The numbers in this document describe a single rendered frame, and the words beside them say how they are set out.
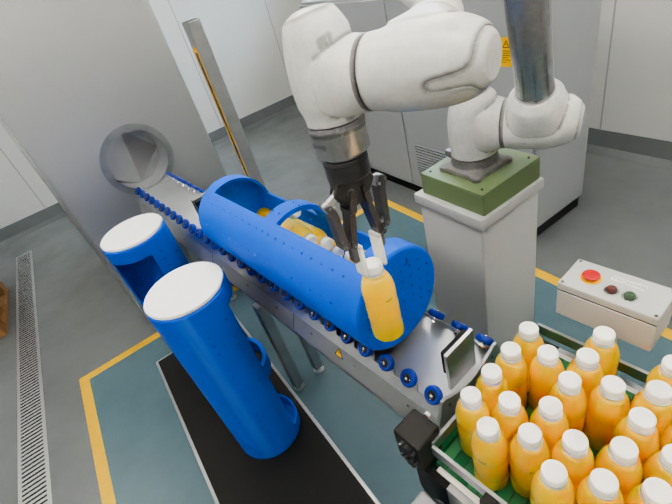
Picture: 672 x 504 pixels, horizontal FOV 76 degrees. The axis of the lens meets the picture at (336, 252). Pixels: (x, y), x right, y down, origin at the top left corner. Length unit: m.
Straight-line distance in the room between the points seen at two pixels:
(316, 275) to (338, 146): 0.50
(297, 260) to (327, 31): 0.67
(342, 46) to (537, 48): 0.72
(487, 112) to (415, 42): 0.91
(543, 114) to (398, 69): 0.86
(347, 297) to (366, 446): 1.22
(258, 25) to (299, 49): 5.68
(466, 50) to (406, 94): 0.08
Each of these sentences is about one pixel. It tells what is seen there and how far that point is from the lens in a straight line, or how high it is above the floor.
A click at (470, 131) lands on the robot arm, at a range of 1.47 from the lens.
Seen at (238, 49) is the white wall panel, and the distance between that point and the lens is 6.20.
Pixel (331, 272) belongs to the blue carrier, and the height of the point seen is 1.20.
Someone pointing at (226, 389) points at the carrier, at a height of 0.65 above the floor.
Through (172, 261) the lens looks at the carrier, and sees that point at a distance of 2.07.
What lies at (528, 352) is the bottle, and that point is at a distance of 1.04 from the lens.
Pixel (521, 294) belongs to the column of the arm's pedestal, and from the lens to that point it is 1.93.
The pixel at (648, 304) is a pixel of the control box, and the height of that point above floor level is 1.10.
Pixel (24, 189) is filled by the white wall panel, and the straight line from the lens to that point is 5.97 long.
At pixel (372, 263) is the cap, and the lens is 0.82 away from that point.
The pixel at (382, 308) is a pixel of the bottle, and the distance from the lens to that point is 0.85.
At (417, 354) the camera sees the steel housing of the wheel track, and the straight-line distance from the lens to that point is 1.19.
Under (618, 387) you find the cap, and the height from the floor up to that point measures 1.09.
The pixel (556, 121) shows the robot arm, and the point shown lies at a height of 1.28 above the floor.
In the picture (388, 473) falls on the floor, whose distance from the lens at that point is 2.07.
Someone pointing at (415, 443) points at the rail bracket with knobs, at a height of 1.00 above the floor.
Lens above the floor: 1.85
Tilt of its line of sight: 36 degrees down
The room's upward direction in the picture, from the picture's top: 18 degrees counter-clockwise
